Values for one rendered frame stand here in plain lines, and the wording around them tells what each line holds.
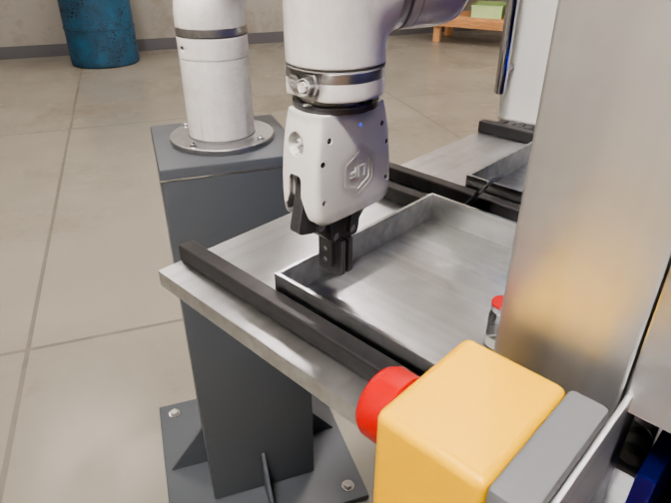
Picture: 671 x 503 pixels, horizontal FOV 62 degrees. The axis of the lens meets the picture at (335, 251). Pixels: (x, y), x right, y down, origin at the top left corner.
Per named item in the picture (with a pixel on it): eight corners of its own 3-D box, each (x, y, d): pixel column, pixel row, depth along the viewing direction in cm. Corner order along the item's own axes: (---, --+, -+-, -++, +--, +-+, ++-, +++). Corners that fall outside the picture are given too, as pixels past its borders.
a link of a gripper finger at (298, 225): (280, 224, 48) (316, 243, 53) (321, 144, 48) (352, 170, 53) (271, 219, 49) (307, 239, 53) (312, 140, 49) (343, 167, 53)
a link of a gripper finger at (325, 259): (323, 226, 51) (324, 287, 54) (346, 215, 53) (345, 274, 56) (299, 215, 53) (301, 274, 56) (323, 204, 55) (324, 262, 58)
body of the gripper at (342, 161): (325, 107, 43) (326, 237, 48) (406, 83, 49) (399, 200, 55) (261, 89, 47) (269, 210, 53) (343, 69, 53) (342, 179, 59)
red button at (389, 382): (450, 437, 29) (458, 380, 27) (403, 485, 27) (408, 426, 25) (393, 400, 32) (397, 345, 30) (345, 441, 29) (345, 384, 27)
